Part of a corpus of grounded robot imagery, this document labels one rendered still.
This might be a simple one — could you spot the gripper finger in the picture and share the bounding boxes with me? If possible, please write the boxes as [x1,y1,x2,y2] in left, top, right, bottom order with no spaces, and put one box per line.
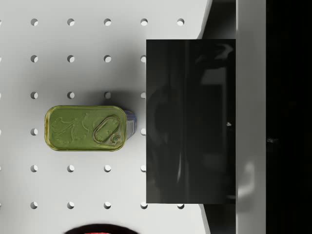
[146,121,236,204]
[146,39,236,122]

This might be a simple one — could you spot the red mug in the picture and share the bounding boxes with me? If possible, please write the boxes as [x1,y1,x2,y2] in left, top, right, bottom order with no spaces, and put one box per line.
[64,222,137,234]

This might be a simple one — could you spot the flat-sided can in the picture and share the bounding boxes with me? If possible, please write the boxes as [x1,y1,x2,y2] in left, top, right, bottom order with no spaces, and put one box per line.
[44,105,138,153]

